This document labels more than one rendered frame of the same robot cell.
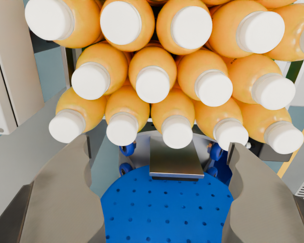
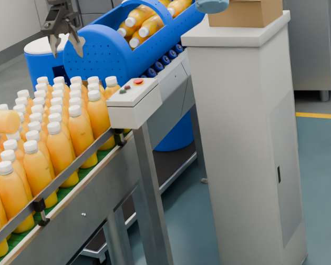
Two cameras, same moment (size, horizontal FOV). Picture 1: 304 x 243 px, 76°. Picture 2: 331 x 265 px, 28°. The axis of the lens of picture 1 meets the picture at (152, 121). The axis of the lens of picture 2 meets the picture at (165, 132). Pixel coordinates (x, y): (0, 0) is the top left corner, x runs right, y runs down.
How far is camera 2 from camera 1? 2.22 m
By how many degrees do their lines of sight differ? 42
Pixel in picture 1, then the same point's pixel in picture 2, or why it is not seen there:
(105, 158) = not seen: hidden behind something
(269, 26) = (38, 92)
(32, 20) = (96, 92)
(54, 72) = not seen: outside the picture
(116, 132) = (94, 78)
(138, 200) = (110, 71)
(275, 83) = (40, 86)
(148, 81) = (75, 85)
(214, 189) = not seen: hidden behind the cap
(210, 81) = (58, 85)
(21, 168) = (224, 112)
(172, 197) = (96, 73)
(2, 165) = (238, 113)
